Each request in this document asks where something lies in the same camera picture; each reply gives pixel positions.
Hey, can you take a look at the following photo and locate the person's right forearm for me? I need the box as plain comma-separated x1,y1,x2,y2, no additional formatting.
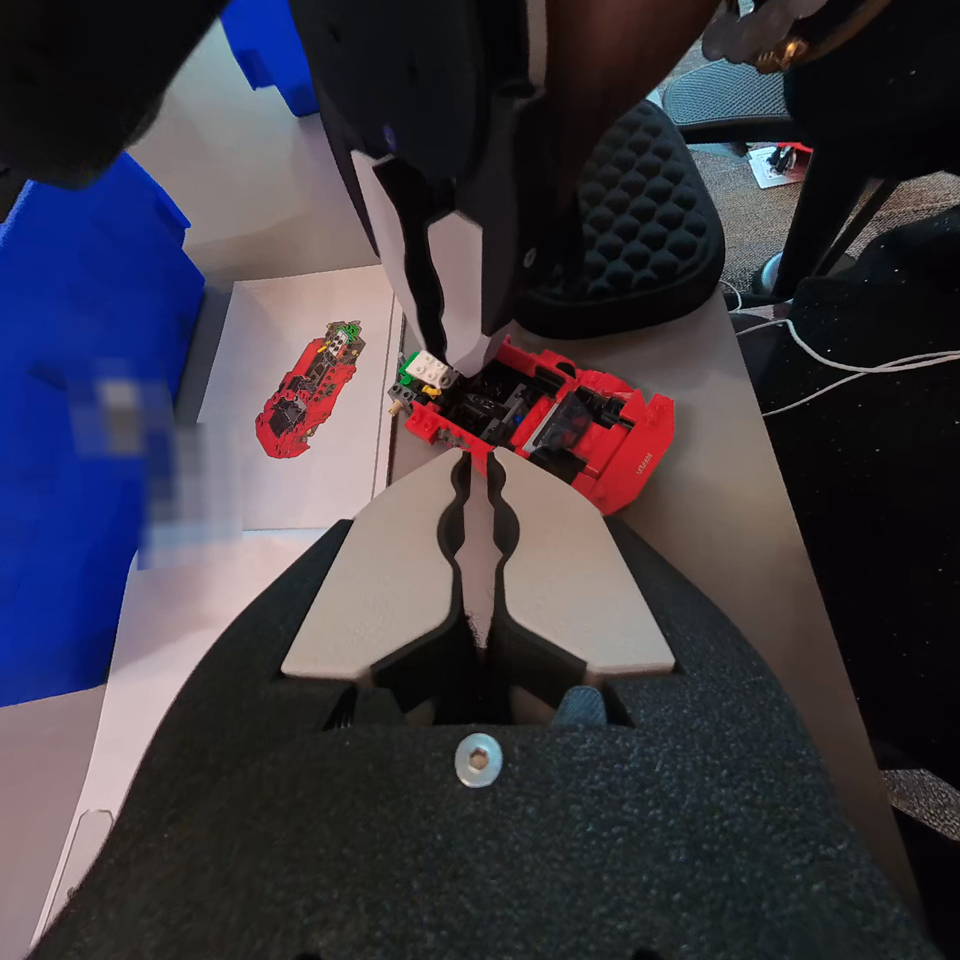
528,0,725,189

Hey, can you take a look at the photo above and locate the white printed paper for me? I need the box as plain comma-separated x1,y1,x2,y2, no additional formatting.
746,141,815,190

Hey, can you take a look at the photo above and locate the large blue plastic bin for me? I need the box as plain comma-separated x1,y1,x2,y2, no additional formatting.
0,150,207,710

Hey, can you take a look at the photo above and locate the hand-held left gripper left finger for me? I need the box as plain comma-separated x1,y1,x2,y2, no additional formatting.
279,447,471,685

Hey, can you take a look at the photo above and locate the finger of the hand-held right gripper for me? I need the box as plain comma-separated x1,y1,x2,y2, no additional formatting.
429,208,500,378
351,152,451,367

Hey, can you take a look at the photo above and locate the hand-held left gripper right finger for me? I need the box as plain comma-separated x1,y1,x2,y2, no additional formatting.
486,447,678,687

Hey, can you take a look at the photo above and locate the small blue plastic bin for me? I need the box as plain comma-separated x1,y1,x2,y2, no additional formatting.
221,0,318,120

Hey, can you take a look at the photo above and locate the red lego car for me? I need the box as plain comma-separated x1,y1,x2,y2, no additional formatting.
386,335,676,517

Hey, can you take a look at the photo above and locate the mesh office chair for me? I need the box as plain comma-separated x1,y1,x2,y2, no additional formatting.
658,56,927,301

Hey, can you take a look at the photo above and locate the lego instruction booklet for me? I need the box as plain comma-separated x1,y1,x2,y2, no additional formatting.
30,264,408,957

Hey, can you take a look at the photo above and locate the black honeycomb cushion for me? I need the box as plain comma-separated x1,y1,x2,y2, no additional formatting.
517,99,727,340

